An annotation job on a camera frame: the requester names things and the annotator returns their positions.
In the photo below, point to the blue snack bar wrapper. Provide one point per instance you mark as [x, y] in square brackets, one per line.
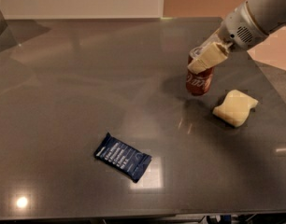
[123, 157]

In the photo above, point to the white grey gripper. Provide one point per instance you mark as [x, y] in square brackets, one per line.
[237, 28]

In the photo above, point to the yellow sponge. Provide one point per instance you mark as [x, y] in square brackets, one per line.
[235, 108]

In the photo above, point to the red coke can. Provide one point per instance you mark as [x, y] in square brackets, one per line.
[199, 84]

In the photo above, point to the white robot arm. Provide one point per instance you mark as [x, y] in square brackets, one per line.
[269, 14]

